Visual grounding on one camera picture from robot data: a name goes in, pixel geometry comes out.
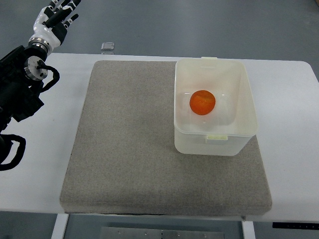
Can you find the small clear floor plate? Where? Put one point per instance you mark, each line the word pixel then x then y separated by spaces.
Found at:
pixel 107 46

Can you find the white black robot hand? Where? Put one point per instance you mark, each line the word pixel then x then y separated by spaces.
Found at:
pixel 51 26

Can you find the white table leg right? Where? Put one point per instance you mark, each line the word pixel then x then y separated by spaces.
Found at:
pixel 248 230

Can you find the black table control panel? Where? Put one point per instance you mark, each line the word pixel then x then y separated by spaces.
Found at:
pixel 297 226

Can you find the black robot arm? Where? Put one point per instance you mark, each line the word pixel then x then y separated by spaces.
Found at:
pixel 23 77

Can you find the white table leg left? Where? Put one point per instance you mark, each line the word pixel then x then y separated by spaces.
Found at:
pixel 60 226

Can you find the orange fruit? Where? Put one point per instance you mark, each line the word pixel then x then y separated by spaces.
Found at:
pixel 202 102

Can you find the translucent white plastic box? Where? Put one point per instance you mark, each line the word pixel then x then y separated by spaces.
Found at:
pixel 231 124

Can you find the white table leg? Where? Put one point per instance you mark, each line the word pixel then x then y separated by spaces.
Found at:
pixel 60 226
pixel 248 230

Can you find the grey felt mat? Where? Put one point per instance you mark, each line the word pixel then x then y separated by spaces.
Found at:
pixel 124 160

